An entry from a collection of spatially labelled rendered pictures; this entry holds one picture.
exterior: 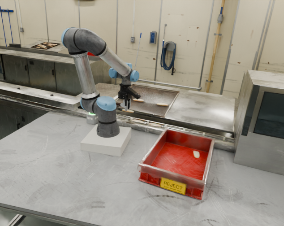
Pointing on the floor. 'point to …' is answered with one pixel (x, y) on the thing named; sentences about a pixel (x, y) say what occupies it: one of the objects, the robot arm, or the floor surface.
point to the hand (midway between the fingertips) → (127, 109)
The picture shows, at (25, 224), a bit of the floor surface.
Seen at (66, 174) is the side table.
